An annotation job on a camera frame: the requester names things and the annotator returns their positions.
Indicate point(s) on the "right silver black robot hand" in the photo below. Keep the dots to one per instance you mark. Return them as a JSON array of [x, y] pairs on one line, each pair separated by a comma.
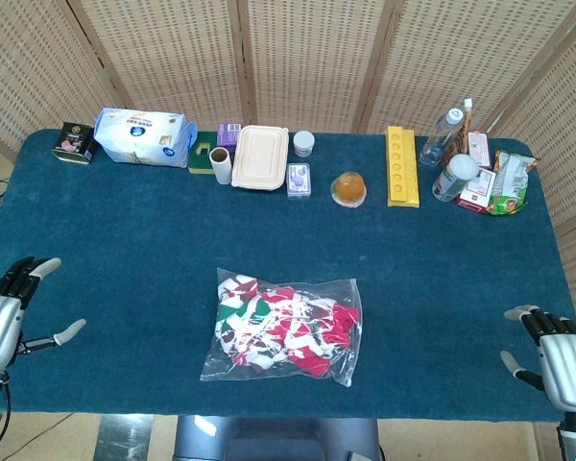
[[568, 370]]

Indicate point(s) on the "clear plastic zip bag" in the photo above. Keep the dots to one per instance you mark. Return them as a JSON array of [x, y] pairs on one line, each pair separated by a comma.
[[336, 298]]

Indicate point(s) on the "red white green patterned garment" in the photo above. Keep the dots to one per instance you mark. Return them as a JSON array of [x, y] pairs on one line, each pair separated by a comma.
[[288, 331]]

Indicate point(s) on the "green snack bag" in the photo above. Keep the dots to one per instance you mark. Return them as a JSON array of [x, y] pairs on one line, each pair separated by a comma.
[[511, 185]]

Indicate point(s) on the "dark blue table cloth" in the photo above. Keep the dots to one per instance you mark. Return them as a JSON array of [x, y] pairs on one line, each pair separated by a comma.
[[125, 249]]

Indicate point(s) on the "red white carton box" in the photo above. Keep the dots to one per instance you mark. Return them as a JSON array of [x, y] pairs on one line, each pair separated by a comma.
[[477, 192]]

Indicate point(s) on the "dark green tin can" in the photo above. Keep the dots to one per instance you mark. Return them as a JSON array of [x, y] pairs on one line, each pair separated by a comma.
[[73, 143]]

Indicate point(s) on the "white-capped green bottle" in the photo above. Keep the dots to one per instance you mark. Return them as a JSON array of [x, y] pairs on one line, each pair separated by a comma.
[[453, 180]]

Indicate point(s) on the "pink white carton box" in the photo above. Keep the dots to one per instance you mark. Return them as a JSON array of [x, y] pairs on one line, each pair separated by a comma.
[[479, 148]]

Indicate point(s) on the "white blue tissue pack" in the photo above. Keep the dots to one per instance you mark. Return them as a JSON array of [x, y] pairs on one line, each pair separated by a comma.
[[139, 137]]

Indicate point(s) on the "brown pouch with white cap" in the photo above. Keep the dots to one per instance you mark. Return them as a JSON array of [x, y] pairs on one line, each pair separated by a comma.
[[461, 137]]

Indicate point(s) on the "yellow block with round holes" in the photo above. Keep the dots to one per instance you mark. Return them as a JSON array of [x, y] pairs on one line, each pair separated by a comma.
[[403, 168]]

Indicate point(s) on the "clear plastic water bottle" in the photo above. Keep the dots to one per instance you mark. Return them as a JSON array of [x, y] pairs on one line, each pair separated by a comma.
[[437, 141]]

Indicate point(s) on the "green yellow sponge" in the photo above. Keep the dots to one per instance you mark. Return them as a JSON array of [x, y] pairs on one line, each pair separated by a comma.
[[200, 154]]

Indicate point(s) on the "white cardboard paper roll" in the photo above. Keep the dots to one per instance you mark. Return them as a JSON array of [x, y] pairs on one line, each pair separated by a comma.
[[222, 168]]

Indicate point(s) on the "orange jelly cup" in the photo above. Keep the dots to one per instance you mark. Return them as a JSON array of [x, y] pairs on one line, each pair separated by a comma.
[[348, 188]]

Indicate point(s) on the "grey robot torso base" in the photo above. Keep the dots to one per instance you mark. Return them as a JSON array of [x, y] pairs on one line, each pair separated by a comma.
[[278, 439]]

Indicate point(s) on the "small purple box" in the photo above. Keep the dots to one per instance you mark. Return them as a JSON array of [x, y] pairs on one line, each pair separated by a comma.
[[228, 135]]

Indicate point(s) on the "beige lidded lunch box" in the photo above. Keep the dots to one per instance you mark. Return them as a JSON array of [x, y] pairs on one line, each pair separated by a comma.
[[260, 157]]

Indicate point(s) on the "small white lidded jar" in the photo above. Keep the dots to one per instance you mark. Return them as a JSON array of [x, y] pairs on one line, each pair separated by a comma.
[[304, 143]]

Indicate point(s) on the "woven bamboo folding screen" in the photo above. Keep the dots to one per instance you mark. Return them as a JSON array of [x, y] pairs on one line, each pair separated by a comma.
[[312, 57]]

